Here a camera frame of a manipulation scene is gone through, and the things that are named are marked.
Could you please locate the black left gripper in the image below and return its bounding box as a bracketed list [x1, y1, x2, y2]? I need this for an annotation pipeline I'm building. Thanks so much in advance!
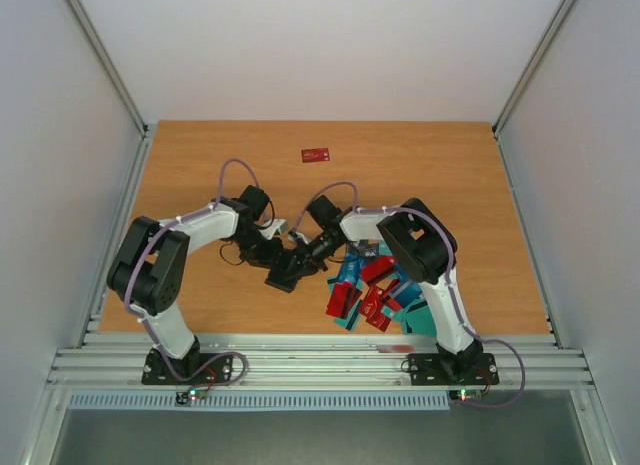
[234, 228, 286, 271]

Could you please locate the black leather card holder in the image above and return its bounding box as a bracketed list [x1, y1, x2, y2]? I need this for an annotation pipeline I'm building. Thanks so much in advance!
[265, 268, 301, 293]

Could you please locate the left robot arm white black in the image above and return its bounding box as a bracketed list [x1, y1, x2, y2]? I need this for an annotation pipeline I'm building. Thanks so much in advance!
[107, 185, 287, 385]

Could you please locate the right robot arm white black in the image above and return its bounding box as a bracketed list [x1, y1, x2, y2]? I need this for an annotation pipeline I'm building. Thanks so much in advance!
[266, 194, 483, 383]

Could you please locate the blue card under red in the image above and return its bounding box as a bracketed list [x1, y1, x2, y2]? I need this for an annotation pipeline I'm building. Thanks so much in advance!
[336, 254, 364, 287]

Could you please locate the red card black stripe upright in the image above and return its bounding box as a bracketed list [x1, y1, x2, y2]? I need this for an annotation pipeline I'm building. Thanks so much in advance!
[326, 282, 362, 319]

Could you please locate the black VIP card tilted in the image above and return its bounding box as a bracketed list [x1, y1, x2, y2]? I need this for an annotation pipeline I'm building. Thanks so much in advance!
[350, 240, 381, 260]

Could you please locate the teal card stripe bottom centre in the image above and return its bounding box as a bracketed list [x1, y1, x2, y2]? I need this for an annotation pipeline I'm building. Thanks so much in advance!
[334, 305, 360, 332]

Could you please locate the teal card stripe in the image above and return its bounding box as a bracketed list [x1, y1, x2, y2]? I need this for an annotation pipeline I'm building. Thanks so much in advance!
[334, 305, 360, 332]
[401, 303, 437, 337]

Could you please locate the red card stripe centre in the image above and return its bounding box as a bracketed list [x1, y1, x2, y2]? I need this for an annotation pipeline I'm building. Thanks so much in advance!
[360, 256, 396, 286]

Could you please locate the red chip card bottom centre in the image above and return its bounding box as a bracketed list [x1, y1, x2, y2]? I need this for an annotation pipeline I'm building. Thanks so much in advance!
[358, 286, 383, 320]

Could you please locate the lone red card far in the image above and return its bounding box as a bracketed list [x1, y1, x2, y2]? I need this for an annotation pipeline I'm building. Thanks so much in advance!
[301, 148, 330, 163]

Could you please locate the blue card centre right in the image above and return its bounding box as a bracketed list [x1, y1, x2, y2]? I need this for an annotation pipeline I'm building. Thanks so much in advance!
[382, 280, 422, 311]

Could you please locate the teal card stripe bottom right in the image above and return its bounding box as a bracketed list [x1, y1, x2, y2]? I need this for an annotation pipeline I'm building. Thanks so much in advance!
[401, 303, 437, 337]

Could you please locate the left controller board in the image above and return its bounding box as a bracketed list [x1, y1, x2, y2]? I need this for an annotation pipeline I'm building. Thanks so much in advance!
[174, 388, 209, 407]

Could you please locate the controller board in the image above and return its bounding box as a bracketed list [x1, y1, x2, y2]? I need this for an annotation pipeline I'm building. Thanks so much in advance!
[174, 388, 209, 407]
[449, 388, 485, 402]

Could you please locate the right controller board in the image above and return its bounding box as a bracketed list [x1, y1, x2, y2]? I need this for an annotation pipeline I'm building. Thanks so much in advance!
[449, 388, 485, 402]

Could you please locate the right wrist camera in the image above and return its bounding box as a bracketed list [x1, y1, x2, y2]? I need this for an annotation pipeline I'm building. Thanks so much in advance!
[288, 229, 309, 244]

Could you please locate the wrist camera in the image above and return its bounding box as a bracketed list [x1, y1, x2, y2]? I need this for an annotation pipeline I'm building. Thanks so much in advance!
[261, 218, 288, 239]
[288, 229, 309, 244]

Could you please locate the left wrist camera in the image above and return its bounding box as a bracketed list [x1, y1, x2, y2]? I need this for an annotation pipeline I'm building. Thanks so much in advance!
[261, 218, 288, 239]

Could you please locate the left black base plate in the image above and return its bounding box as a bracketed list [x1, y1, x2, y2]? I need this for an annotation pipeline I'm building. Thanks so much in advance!
[141, 349, 234, 386]

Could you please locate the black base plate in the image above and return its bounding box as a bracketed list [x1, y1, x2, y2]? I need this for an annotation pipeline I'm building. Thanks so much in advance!
[141, 349, 234, 386]
[407, 353, 500, 387]

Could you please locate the left aluminium corner post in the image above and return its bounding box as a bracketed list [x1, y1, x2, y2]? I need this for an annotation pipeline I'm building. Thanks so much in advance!
[54, 0, 151, 141]

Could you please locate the aluminium corner post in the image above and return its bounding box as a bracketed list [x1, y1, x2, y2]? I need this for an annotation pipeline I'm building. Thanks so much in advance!
[54, 0, 151, 141]
[491, 0, 590, 139]

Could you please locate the grey slotted cable duct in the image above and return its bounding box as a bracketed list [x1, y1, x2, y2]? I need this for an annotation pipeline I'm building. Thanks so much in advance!
[68, 390, 450, 412]

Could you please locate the aluminium rail frame front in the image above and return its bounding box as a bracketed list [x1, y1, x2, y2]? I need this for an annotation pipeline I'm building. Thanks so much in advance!
[46, 333, 595, 390]

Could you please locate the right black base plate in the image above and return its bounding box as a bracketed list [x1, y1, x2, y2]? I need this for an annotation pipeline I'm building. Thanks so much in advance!
[407, 353, 500, 387]

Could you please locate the right aluminium corner post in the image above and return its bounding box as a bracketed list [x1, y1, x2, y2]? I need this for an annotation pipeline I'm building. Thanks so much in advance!
[491, 0, 590, 139]

